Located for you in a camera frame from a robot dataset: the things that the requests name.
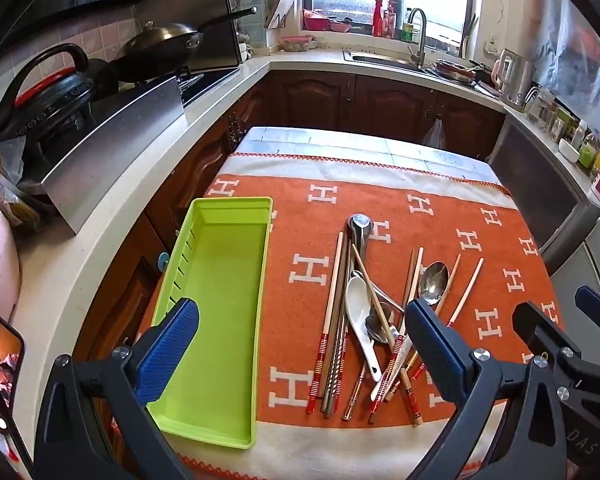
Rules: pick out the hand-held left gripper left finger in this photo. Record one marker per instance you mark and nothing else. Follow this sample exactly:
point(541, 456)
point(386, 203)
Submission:
point(172, 345)

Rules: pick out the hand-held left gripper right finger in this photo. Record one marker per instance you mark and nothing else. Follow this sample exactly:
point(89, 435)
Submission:
point(432, 350)

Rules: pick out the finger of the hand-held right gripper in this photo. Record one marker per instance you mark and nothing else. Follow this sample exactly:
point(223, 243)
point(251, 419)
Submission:
point(595, 307)
point(540, 327)

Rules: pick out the green plastic utensil tray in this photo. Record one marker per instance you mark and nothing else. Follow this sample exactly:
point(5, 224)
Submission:
point(220, 310)

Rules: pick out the small metal spoon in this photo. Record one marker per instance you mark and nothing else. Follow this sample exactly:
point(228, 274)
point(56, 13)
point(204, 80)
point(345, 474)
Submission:
point(386, 312)

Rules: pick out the large metal spoon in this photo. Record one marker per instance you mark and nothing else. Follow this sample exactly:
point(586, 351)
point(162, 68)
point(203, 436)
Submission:
point(432, 282)

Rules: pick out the metal fork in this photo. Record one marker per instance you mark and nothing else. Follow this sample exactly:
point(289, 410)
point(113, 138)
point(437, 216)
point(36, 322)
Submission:
point(380, 292)

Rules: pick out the white ceramic spoon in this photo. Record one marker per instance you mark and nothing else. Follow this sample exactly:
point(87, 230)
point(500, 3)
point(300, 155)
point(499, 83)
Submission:
point(357, 305)

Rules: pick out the metal chopstick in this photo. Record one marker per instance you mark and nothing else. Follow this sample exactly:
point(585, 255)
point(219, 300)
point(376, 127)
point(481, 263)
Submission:
point(332, 375)

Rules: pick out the white refrigerator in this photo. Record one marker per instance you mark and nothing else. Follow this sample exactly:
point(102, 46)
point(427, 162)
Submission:
point(595, 265)

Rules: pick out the blue round cabinet knob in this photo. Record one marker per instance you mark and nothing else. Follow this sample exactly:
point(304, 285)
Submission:
point(163, 261)

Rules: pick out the grey metal appliance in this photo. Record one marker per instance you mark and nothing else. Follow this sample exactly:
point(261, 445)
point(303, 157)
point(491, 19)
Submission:
point(535, 175)

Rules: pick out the small white bowl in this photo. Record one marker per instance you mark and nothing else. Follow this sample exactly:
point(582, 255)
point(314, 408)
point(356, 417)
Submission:
point(569, 151)

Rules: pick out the row of condiment bottles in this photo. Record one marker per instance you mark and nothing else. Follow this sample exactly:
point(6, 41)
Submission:
point(590, 145)

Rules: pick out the orange patterned blanket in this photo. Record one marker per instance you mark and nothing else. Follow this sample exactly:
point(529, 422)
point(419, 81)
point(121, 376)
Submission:
point(310, 210)

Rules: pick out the stainless steel splash guard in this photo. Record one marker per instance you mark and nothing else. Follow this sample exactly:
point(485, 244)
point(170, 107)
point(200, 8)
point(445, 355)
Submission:
point(115, 160)
point(210, 25)

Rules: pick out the glass pitcher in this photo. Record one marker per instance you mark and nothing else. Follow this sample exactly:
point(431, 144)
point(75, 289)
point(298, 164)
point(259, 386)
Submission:
point(540, 107)

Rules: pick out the hanging plastic bag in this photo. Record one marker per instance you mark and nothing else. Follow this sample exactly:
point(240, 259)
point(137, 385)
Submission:
point(434, 135)

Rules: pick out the plastic bags of food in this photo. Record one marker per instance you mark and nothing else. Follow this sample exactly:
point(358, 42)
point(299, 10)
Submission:
point(10, 185)

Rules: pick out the pale blue table cover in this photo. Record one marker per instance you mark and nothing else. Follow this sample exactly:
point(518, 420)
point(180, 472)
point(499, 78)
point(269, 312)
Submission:
point(330, 142)

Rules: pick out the steel electric kettle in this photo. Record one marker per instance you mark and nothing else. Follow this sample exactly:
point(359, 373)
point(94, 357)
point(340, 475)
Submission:
point(515, 77)

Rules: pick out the black gas stove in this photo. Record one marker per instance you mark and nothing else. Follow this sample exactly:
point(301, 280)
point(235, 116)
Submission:
point(205, 85)

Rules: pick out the pile of dishes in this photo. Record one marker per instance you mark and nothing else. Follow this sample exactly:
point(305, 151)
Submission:
point(455, 70)

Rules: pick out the steel kitchen sink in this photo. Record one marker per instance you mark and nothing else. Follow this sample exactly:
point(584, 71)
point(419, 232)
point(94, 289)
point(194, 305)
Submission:
point(380, 57)

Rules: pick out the black wok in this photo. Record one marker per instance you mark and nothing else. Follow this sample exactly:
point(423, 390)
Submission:
point(165, 37)

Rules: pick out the steel kitchen faucet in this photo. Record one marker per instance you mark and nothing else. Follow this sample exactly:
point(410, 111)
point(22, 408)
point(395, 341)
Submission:
point(417, 35)

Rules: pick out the green bottle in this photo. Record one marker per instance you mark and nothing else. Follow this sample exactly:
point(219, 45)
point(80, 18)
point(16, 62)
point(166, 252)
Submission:
point(407, 32)

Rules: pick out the bowl with red lid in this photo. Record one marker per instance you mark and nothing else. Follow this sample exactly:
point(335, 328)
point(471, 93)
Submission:
point(297, 44)

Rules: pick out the red basin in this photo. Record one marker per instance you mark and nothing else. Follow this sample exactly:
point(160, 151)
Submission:
point(340, 25)

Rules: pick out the pink basin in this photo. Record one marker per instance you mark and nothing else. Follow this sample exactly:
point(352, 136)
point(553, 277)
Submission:
point(316, 20)

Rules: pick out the white cutting board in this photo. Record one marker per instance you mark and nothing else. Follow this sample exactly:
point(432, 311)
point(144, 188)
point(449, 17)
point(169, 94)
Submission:
point(280, 7)

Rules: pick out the shiny wall covering sheet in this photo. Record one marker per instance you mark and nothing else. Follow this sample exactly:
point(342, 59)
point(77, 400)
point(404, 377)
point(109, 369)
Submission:
point(570, 50)

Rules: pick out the white wall socket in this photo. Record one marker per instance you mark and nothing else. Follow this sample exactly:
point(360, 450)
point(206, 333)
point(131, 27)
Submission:
point(491, 47)

